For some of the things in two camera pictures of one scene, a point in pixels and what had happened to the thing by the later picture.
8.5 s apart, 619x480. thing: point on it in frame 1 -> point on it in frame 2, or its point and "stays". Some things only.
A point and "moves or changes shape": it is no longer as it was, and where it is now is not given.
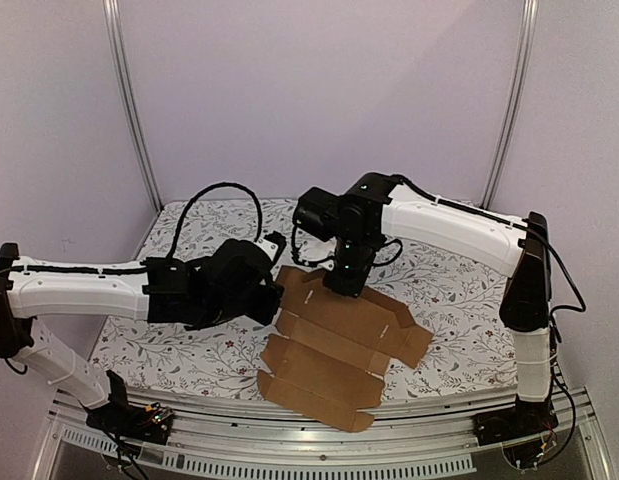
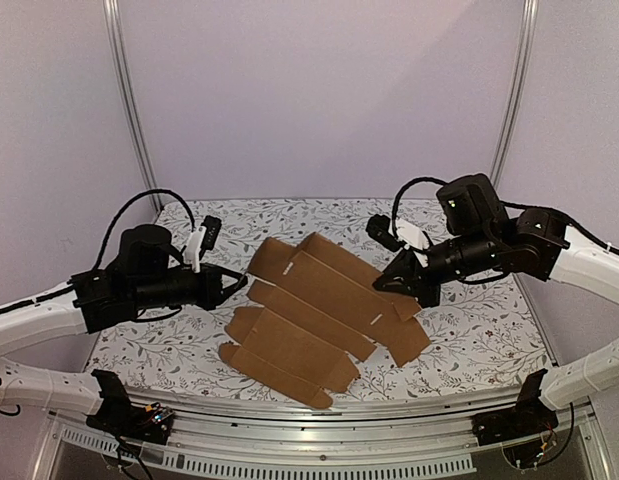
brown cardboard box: (325, 345) moves or changes shape
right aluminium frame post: (529, 21) stays
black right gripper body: (345, 284) -> (424, 276)
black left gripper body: (263, 315) -> (206, 297)
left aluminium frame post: (112, 16) stays
